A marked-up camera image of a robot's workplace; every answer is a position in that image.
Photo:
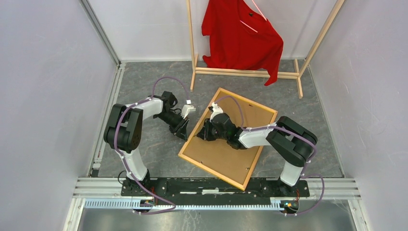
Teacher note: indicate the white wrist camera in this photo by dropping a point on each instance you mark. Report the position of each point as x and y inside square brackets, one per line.
[187, 109]
[215, 110]

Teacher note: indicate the pink clothes hanger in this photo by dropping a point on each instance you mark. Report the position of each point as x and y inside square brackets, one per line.
[251, 16]

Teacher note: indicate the wooden clothes rack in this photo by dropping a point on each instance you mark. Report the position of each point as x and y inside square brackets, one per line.
[298, 70]

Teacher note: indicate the aluminium rail frame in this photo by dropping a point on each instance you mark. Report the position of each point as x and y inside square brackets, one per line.
[58, 120]

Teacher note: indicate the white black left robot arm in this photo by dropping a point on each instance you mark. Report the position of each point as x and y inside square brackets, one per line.
[124, 129]

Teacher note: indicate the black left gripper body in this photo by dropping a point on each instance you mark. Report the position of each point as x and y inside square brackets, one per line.
[175, 121]

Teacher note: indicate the red t-shirt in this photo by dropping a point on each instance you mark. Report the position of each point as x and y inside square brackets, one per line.
[235, 46]

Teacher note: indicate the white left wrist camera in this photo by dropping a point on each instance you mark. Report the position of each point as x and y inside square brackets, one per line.
[187, 109]

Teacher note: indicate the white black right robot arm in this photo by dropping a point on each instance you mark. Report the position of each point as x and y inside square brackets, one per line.
[293, 142]

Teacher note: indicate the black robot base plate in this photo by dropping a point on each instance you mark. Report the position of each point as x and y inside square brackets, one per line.
[212, 191]

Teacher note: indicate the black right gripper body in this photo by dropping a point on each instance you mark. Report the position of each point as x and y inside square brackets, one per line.
[216, 134]

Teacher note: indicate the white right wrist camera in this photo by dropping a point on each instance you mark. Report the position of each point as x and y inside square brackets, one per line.
[215, 110]

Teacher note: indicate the yellow wooden picture frame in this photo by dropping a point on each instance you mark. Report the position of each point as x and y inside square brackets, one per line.
[217, 157]

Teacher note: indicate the grey slotted cable duct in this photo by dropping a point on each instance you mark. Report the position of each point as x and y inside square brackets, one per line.
[140, 204]

